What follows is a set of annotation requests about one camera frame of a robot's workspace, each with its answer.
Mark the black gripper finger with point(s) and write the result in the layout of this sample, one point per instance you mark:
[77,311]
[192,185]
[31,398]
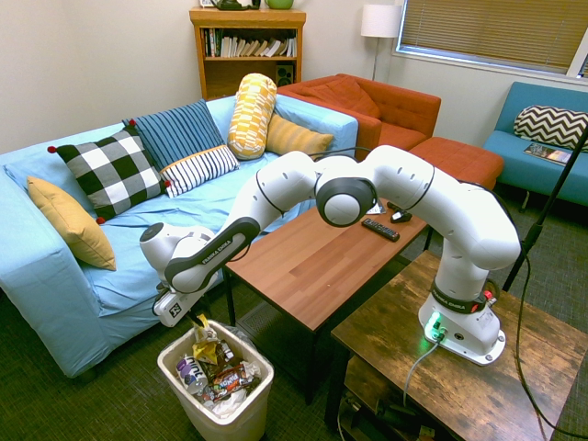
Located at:
[202,320]
[194,317]

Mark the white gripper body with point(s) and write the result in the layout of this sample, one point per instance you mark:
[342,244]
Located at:
[172,308]

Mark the yellow chip bag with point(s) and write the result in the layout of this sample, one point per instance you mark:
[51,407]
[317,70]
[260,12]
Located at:
[204,347]

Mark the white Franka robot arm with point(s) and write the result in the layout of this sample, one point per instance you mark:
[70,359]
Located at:
[459,206]

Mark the white plastic trash bin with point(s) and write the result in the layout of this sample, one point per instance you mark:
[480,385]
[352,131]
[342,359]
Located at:
[248,413]

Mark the dark brown snack wrapper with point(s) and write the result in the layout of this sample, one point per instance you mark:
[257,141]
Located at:
[225,353]

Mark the hint water bottle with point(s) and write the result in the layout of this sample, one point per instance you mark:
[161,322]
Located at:
[193,374]

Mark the brown orange candy wrapper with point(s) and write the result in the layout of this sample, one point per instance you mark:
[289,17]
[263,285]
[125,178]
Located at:
[229,382]

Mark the crumpled white tissue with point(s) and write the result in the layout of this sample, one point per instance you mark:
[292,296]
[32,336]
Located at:
[229,404]

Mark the wooden coffee table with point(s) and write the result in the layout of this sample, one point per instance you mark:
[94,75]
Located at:
[312,266]

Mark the light blue sofa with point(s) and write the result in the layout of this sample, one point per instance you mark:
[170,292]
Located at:
[46,285]

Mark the plain mustard yellow pillow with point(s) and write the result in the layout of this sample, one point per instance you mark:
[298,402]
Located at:
[69,225]

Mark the white navy striped pillow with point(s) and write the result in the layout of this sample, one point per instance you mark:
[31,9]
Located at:
[200,167]

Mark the black white checkered pillow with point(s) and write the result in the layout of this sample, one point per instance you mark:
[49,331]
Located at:
[112,172]

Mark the blue striped pillow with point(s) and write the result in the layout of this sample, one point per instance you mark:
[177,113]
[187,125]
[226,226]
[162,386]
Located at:
[177,131]

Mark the black remote control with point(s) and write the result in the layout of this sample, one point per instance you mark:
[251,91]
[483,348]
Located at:
[380,229]

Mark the mustard striped pillow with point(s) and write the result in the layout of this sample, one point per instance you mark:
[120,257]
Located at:
[296,138]

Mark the yellow white patterned bolster pillow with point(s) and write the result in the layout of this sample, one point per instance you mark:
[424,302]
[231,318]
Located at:
[252,115]

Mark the black game controller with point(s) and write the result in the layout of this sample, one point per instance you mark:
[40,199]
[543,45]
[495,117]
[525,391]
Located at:
[400,214]

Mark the wooden bookshelf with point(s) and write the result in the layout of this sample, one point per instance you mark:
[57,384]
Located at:
[248,73]

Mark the black speaker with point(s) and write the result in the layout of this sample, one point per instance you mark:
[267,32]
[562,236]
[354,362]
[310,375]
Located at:
[285,74]

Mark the rustic wooden robot table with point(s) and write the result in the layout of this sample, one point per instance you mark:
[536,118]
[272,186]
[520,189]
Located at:
[459,395]

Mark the row of books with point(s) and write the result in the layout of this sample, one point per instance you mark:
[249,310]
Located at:
[250,46]

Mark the orange armchair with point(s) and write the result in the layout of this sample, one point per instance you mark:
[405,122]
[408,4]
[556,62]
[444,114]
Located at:
[399,110]

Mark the orange ottoman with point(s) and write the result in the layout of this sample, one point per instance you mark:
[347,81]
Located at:
[459,158]

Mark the black white ornament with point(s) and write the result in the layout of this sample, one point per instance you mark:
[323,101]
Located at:
[234,4]

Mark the green bowl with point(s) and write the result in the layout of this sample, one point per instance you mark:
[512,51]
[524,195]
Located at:
[279,3]

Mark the white floor lamp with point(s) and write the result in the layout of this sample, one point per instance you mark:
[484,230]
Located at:
[380,20]

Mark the teal chair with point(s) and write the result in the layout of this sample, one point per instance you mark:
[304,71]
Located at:
[528,165]

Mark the dark magazine on chair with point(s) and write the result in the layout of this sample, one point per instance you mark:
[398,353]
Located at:
[546,154]

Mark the black white chevron pillow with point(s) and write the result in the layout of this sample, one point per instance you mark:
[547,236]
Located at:
[549,126]

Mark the wooden window blinds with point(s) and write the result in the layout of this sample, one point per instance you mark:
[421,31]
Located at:
[487,27]

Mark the black camera stand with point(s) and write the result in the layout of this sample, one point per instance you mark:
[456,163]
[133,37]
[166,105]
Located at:
[551,202]

